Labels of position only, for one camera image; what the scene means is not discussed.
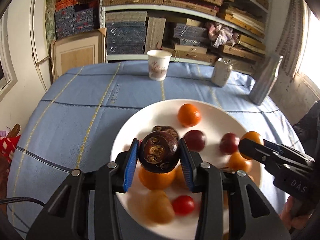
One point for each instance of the wooden framed panel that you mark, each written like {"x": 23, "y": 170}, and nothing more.
{"x": 77, "y": 51}

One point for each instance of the large orange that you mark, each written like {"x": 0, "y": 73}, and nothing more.
{"x": 156, "y": 181}

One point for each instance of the large dark red plum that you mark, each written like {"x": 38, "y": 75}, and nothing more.
{"x": 195, "y": 140}

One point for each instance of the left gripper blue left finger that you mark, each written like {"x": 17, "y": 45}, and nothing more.
{"x": 130, "y": 164}

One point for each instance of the round yellow fruit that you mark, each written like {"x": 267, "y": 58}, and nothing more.
{"x": 158, "y": 208}

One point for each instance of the dark purple passion fruit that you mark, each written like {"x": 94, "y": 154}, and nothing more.
{"x": 158, "y": 152}

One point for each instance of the white paper cup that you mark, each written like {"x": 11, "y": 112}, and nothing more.
{"x": 158, "y": 62}

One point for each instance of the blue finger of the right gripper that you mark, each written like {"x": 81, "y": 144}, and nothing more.
{"x": 255, "y": 151}
{"x": 274, "y": 146}

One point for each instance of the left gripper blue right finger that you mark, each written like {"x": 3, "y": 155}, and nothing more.
{"x": 188, "y": 165}

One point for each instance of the pale orange fruit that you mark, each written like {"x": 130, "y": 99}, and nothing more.
{"x": 179, "y": 181}

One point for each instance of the small dark red plum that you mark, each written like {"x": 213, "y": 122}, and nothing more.
{"x": 229, "y": 143}

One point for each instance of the red tomato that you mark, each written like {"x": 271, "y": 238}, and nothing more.
{"x": 183, "y": 205}

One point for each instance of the red patterned cloth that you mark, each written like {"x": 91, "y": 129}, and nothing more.
{"x": 8, "y": 146}

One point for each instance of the person's right hand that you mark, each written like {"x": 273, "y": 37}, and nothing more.
{"x": 292, "y": 222}

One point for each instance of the metal storage shelf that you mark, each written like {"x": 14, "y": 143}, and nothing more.
{"x": 193, "y": 30}

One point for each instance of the orange persimmon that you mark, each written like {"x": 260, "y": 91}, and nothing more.
{"x": 238, "y": 162}

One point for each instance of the white oval plate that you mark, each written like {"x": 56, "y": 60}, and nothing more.
{"x": 219, "y": 190}

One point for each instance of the small orange tangerine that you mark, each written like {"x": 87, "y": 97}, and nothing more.
{"x": 252, "y": 136}

